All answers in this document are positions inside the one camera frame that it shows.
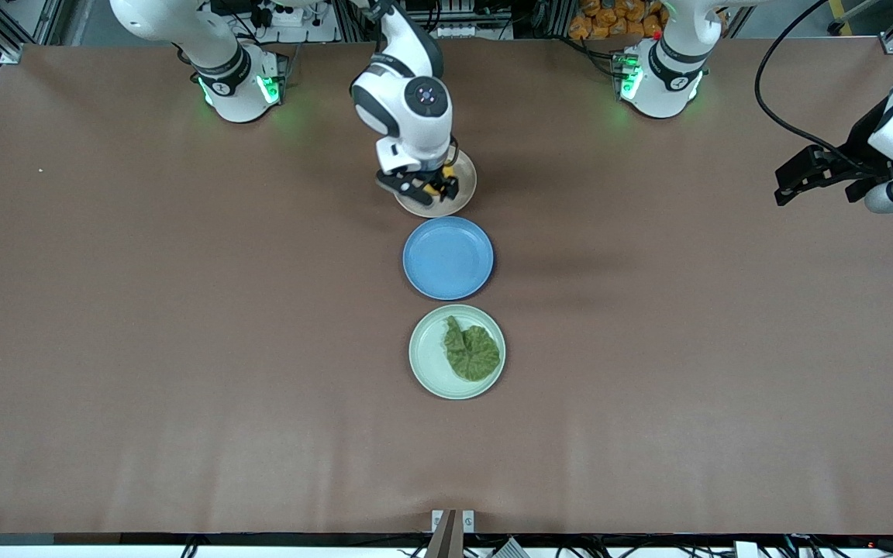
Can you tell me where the yellow lemon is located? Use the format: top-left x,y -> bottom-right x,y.
425,163 -> 457,196

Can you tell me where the green lettuce leaf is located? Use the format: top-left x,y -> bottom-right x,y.
443,315 -> 502,383

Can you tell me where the pink plate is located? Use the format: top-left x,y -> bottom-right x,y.
394,147 -> 478,219

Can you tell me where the blue plate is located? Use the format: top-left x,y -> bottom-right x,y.
402,215 -> 495,301

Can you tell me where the pale green plate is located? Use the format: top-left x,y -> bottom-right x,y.
409,304 -> 506,401

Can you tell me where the white power strip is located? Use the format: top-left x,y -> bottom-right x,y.
249,0 -> 339,43

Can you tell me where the bag of oranges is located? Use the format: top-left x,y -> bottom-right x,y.
568,0 -> 668,41

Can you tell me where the brown table cover sheet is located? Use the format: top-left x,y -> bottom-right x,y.
0,39 -> 893,536

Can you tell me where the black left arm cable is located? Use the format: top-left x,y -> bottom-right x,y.
754,0 -> 874,167

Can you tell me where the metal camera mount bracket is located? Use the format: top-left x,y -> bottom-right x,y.
431,509 -> 476,558

